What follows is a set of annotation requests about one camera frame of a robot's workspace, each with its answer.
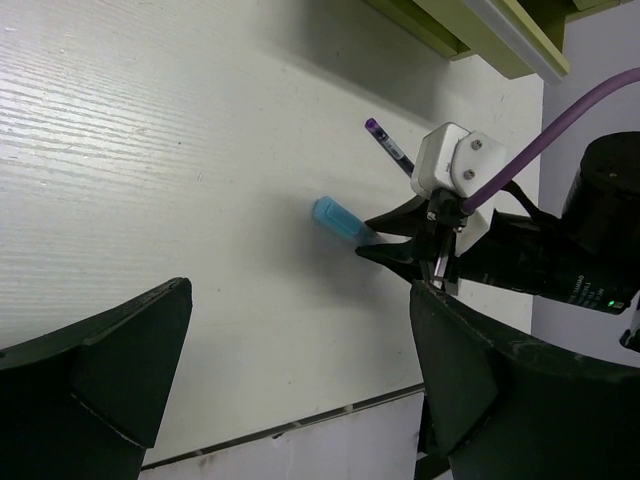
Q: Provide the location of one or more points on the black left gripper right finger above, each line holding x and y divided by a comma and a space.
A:
506, 405

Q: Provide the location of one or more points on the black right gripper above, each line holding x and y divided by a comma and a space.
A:
518, 253

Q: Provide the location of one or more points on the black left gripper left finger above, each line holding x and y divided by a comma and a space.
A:
86, 401

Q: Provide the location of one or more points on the blue highlighter marker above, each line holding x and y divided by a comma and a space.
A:
329, 214

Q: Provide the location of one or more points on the purple gel pen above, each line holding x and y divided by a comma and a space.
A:
390, 146

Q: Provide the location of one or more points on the green metal drawer cabinet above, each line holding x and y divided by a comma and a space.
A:
516, 38

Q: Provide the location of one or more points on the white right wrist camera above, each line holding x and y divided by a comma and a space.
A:
454, 163

